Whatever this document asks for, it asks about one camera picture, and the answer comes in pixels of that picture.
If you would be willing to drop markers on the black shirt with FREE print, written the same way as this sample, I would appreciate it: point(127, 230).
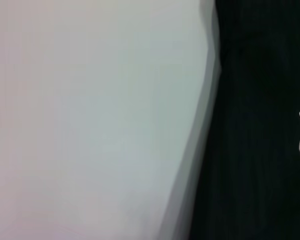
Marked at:
point(252, 125)

